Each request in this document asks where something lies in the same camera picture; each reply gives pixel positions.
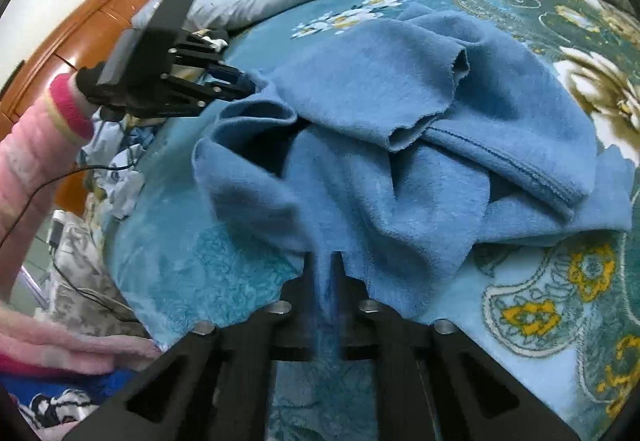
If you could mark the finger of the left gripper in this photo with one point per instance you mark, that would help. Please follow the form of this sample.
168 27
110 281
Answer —
222 92
224 72

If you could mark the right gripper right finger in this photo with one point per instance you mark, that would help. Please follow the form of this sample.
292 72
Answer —
432 382

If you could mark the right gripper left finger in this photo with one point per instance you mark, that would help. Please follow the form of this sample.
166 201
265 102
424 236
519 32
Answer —
214 384

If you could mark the blue fleece sweater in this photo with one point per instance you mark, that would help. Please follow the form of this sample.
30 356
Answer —
405 142

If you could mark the pink sleeved left forearm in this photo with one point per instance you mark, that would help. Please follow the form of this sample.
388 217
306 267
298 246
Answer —
42 145

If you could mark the wooden headboard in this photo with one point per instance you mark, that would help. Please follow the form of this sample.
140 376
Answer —
84 38

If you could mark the light blue garment pile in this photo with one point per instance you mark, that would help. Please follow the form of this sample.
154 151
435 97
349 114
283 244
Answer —
113 152

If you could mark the teal floral bed blanket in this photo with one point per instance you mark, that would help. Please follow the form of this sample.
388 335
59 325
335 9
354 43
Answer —
564 320

